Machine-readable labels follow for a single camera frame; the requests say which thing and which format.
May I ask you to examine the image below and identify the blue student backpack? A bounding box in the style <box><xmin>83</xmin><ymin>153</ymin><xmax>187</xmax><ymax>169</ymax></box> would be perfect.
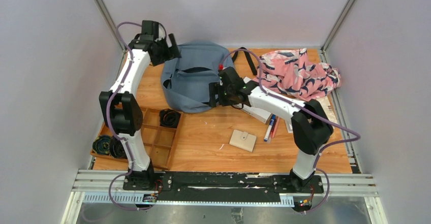
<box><xmin>161</xmin><ymin>41</ymin><xmax>235</xmax><ymax>113</ymax></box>

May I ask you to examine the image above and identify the white Decorate Furniture book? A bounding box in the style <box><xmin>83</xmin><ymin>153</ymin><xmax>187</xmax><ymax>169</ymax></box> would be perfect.
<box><xmin>232</xmin><ymin>77</ymin><xmax>273</xmax><ymax>125</ymax></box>

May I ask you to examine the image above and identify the white coffee cover book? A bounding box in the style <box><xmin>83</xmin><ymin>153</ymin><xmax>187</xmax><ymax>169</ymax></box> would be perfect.
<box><xmin>285</xmin><ymin>96</ymin><xmax>336</xmax><ymax>134</ymax></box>

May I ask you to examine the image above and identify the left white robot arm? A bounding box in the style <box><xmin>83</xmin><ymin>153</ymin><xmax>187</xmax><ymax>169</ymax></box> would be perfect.
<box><xmin>99</xmin><ymin>20</ymin><xmax>180</xmax><ymax>192</ymax></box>

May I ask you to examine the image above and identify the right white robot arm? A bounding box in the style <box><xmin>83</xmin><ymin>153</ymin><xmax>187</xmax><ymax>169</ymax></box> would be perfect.
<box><xmin>209</xmin><ymin>67</ymin><xmax>333</xmax><ymax>192</ymax></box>

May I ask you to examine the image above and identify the blue cap marker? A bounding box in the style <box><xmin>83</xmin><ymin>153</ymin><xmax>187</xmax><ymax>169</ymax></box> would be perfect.
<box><xmin>263</xmin><ymin>115</ymin><xmax>276</xmax><ymax>142</ymax></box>

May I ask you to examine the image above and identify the beige snap wallet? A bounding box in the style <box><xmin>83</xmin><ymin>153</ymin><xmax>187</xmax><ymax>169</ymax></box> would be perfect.
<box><xmin>229</xmin><ymin>130</ymin><xmax>257</xmax><ymax>152</ymax></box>

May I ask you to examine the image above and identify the pink pen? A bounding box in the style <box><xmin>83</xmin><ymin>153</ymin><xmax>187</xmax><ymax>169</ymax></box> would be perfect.
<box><xmin>273</xmin><ymin>117</ymin><xmax>280</xmax><ymax>138</ymax></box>

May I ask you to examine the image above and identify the pink floral cloth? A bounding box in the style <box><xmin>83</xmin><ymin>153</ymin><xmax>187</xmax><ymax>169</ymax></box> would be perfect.
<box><xmin>254</xmin><ymin>48</ymin><xmax>342</xmax><ymax>101</ymax></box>

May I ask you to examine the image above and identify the dark rolled sock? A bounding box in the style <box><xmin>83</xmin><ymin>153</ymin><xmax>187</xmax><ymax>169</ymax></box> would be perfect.
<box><xmin>109</xmin><ymin>137</ymin><xmax>127</xmax><ymax>159</ymax></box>

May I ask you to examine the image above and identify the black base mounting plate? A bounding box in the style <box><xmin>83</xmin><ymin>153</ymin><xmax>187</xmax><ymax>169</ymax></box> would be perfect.
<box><xmin>123</xmin><ymin>171</ymin><xmax>324</xmax><ymax>203</ymax></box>

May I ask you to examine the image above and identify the green patterned rolled sock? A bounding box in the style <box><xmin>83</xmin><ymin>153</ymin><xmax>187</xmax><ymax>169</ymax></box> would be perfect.
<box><xmin>92</xmin><ymin>135</ymin><xmax>111</xmax><ymax>155</ymax></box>

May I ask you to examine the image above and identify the aluminium frame rail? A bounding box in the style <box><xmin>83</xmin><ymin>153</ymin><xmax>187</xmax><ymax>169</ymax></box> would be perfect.
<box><xmin>61</xmin><ymin>170</ymin><xmax>387</xmax><ymax>223</ymax></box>

